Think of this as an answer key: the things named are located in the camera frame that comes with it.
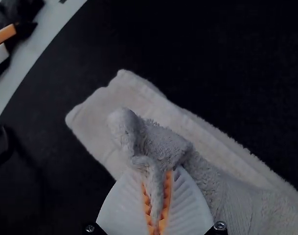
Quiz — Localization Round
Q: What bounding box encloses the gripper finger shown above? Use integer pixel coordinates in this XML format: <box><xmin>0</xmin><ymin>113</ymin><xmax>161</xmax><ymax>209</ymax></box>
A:
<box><xmin>158</xmin><ymin>165</ymin><xmax>229</xmax><ymax>235</ymax></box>
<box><xmin>0</xmin><ymin>23</ymin><xmax>17</xmax><ymax>67</ymax></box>
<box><xmin>84</xmin><ymin>168</ymin><xmax>156</xmax><ymax>235</ymax></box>

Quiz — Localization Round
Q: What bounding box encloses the pale towel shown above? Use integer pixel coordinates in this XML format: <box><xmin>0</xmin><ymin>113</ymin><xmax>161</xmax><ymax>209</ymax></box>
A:
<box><xmin>65</xmin><ymin>69</ymin><xmax>298</xmax><ymax>235</ymax></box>

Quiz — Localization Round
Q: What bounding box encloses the black mat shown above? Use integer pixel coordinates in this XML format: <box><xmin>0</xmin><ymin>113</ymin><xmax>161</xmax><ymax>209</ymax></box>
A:
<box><xmin>0</xmin><ymin>0</ymin><xmax>298</xmax><ymax>235</ymax></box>

